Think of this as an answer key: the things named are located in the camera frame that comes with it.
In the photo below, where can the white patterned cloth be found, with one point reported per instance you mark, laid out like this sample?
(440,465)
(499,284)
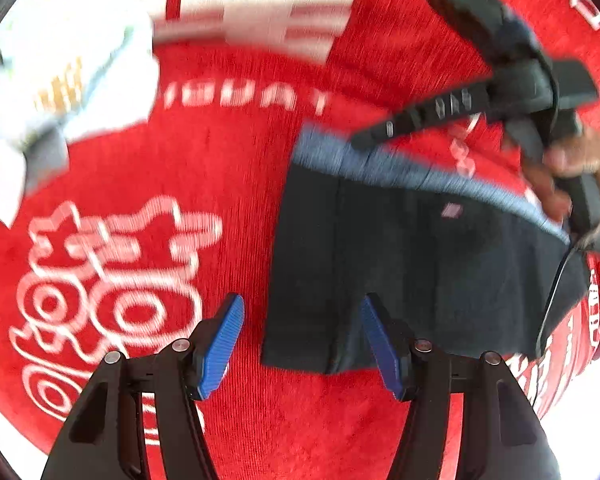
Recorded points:
(55,60)

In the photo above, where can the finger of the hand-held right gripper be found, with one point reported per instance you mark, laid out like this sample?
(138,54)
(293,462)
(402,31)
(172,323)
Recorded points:
(425,115)

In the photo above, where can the red printed blanket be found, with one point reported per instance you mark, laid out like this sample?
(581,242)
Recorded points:
(190,170)

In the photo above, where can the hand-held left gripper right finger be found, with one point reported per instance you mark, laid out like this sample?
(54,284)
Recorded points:
(380,347)

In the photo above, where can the person's right hand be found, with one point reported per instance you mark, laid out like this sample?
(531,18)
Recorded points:
(555,170)

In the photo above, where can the black pants with grey waistband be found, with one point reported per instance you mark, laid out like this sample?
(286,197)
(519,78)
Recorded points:
(430,270)

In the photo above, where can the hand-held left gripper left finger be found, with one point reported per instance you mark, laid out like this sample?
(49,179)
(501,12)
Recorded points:
(221,347)

